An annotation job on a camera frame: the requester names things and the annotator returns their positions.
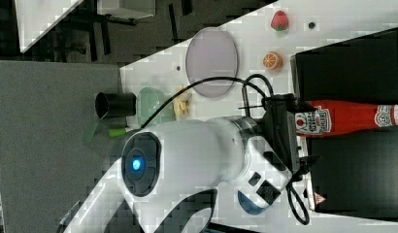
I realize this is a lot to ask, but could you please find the green perforated colander basket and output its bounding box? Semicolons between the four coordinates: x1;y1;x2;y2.
136;86;176;126

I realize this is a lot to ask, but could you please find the red ketchup bottle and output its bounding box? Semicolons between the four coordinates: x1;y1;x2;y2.
295;100;398;137

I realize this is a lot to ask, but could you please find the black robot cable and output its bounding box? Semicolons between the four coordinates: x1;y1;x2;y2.
140;73;275;130

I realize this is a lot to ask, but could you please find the yellow banana bunch toy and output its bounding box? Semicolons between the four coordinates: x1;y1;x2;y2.
173;90;191;117

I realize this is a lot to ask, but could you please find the grey round plate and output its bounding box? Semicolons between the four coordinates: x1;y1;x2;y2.
185;27;239;83

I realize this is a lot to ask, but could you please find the blue bowl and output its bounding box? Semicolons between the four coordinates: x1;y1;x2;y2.
237;191;264;216

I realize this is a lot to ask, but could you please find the red strawberry toy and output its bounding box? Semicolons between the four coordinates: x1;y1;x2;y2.
271;11;289;31

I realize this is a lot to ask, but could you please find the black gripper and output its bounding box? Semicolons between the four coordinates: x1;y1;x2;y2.
262;93;301;174

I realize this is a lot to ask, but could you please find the orange slice toy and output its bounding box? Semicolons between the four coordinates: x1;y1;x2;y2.
263;51;282;71

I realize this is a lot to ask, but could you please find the black toaster oven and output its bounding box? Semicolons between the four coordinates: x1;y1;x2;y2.
291;27;398;222

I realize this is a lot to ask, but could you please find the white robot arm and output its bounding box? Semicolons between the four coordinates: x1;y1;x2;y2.
63;94;305;233

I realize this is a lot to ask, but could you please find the black cylinder cup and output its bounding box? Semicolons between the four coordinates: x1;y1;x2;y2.
95;92;137;118

